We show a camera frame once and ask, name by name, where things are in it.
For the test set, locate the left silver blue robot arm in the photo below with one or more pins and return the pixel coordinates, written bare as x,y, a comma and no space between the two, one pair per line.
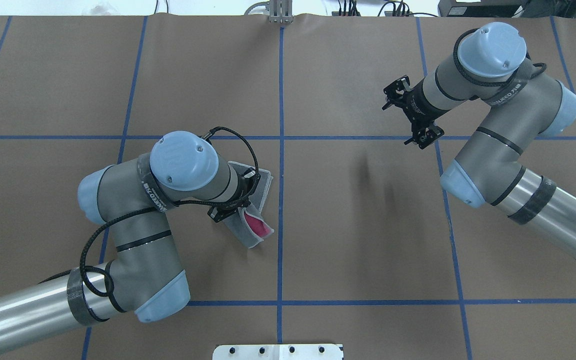
131,262

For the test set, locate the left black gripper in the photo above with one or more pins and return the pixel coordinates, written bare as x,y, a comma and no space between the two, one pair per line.
242,188

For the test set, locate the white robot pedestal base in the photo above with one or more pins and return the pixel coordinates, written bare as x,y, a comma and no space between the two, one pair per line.
295,351

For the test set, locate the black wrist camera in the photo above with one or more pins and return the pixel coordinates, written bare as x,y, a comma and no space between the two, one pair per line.
220,212
424,136

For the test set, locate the black box white label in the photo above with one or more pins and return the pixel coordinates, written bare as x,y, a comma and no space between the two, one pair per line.
478,8

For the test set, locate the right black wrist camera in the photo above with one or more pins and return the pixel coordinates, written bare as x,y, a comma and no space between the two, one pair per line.
424,136

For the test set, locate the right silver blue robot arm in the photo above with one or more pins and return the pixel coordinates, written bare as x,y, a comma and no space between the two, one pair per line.
492,63

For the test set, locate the aluminium frame post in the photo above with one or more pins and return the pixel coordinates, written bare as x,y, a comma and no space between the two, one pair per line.
280,11

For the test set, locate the pink grey towel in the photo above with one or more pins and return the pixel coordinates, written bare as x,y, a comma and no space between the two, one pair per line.
247,224

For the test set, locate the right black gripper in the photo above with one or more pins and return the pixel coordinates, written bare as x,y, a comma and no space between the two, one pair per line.
419,105

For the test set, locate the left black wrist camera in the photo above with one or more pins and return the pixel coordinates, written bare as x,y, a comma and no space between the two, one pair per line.
220,212

